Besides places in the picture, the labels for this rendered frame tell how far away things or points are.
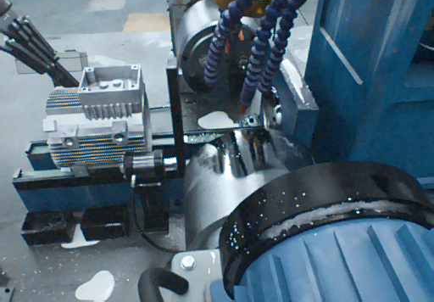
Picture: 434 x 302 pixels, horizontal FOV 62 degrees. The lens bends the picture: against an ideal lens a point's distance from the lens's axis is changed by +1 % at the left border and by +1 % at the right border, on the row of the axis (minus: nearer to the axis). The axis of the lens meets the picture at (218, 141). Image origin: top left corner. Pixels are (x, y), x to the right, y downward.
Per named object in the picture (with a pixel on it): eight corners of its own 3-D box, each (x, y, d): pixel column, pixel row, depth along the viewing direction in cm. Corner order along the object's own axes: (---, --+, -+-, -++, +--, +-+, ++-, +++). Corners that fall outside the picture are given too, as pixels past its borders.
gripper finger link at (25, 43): (13, 20, 72) (11, 23, 71) (58, 64, 78) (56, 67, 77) (-1, 30, 73) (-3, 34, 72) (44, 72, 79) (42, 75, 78)
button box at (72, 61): (89, 69, 106) (86, 50, 104) (83, 71, 99) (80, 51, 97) (28, 72, 104) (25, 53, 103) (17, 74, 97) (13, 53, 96)
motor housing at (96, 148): (153, 128, 99) (143, 67, 86) (152, 180, 85) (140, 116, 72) (77, 134, 97) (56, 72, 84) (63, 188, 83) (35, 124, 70)
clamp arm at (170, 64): (189, 163, 78) (180, 57, 61) (189, 173, 76) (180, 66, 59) (173, 164, 78) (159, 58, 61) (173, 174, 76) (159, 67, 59)
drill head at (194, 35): (247, 47, 134) (250, -24, 117) (266, 106, 107) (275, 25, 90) (179, 51, 132) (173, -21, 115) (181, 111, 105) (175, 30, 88)
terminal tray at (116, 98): (145, 90, 85) (140, 63, 81) (143, 118, 77) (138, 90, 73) (92, 93, 84) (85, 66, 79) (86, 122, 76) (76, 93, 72)
